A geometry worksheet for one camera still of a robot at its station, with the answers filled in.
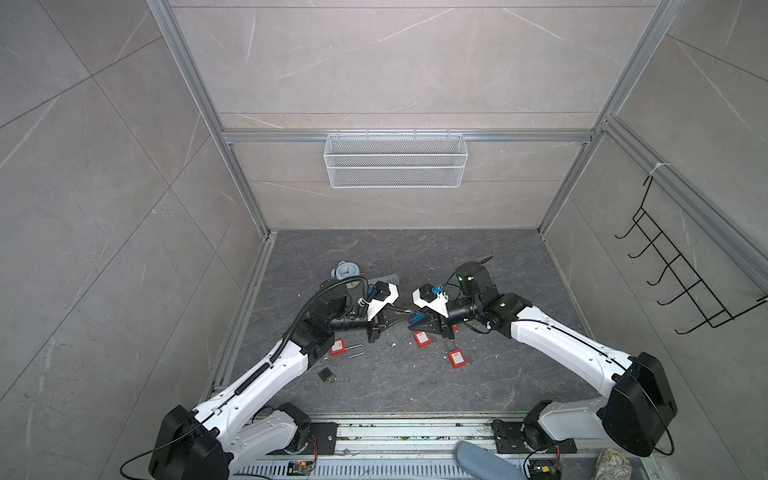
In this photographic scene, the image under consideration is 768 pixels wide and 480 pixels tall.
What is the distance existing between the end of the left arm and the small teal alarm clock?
16.3 inches

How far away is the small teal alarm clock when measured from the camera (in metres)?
1.03

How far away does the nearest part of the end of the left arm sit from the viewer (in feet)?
1.92
